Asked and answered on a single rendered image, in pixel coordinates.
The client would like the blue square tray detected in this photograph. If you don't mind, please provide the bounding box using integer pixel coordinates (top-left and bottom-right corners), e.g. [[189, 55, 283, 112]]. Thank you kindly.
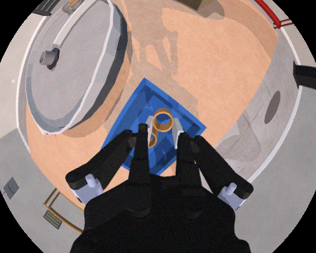
[[100, 78, 207, 175]]

